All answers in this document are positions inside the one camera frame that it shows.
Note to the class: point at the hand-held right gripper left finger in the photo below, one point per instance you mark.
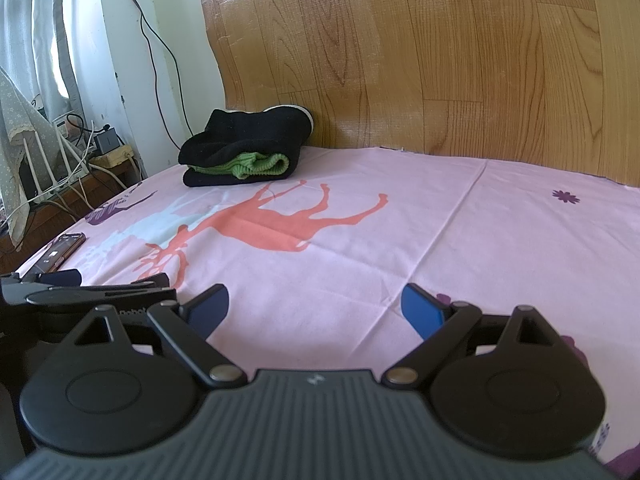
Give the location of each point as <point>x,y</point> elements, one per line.
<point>207,310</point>

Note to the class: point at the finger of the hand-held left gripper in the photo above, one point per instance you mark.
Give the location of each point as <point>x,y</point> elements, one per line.
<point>59,278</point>
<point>100,292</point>

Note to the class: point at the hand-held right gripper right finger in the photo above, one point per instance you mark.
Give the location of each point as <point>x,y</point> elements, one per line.
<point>422,310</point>

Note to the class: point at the black knit garment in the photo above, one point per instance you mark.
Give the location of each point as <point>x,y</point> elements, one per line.
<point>250,130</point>

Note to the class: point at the smartphone in dark case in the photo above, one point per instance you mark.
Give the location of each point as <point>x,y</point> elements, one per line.
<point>60,252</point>

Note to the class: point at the pink deer print bedsheet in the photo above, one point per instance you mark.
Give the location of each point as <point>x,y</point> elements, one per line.
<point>400,220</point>

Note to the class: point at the dark wooden nightstand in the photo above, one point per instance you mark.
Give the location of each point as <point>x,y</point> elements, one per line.
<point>102,191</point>

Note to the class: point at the small light wooden box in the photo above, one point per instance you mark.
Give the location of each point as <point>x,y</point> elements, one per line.
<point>114,157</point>

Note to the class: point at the black charger block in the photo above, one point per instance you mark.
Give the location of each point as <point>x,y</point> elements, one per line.
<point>106,142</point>

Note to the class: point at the grey dotted lace-edged cloth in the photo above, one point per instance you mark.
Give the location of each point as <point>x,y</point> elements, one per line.
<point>20,120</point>

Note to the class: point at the white grey curtain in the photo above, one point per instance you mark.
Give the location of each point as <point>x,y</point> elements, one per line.
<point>45,35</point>

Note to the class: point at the wooden headboard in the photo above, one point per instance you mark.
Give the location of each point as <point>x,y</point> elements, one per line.
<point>425,60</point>

